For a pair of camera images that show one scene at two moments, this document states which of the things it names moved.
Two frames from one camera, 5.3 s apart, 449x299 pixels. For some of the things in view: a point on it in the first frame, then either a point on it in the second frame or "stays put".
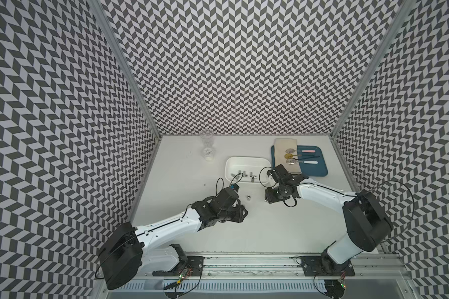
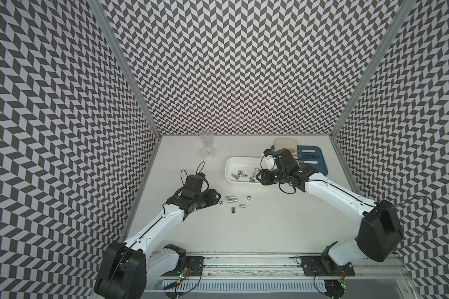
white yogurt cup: (208, 153) stays put
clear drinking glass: (207, 137) stays put
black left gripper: (239, 211) -> (212, 199)
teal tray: (318, 169) stays put
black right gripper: (270, 197) -> (265, 180)
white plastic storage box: (247, 169) stays put
